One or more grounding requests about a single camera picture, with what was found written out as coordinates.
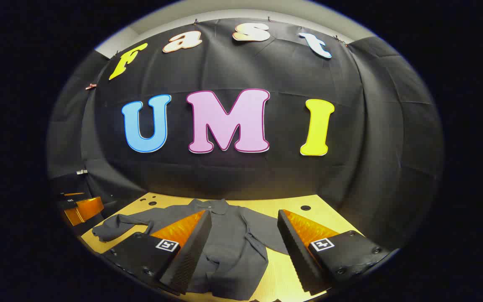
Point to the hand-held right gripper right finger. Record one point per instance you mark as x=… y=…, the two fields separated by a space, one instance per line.
x=298 y=256

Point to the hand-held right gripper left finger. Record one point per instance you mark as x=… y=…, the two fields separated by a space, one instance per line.
x=191 y=256

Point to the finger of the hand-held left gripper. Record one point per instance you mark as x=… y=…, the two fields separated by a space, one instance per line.
x=86 y=209
x=74 y=193

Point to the grey collared shirt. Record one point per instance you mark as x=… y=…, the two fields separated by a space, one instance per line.
x=233 y=235

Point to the black backdrop cloth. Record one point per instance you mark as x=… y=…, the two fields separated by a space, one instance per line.
x=266 y=176

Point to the copper metal clip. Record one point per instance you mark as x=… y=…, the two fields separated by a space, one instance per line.
x=91 y=87

